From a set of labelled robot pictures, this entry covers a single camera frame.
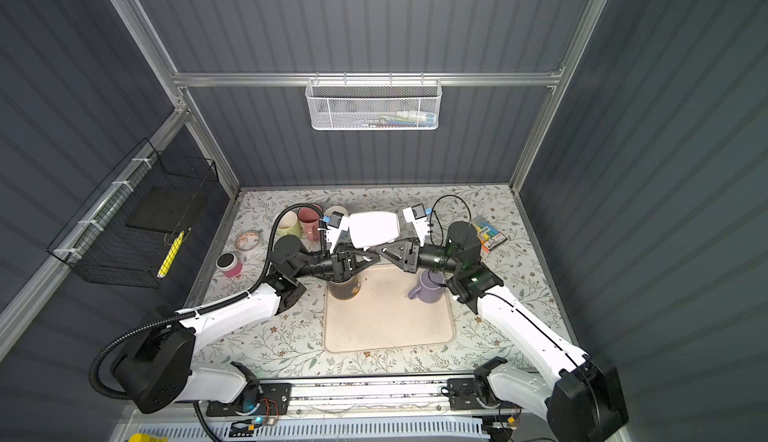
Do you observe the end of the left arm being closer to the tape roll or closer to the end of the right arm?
the end of the right arm

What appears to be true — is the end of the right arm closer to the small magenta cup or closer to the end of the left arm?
A: the end of the left arm

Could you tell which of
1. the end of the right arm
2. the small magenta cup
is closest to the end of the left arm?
the end of the right arm

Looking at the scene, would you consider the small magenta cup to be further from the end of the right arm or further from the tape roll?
the end of the right arm

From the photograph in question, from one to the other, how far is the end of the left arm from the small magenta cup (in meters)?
0.49

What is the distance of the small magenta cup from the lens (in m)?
0.95

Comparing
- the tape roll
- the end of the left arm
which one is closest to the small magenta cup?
the tape roll

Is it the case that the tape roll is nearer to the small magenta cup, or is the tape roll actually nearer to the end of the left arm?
the small magenta cup

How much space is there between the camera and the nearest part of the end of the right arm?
2.03 feet

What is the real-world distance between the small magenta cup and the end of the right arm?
0.56 metres

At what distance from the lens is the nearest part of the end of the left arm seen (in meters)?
0.64
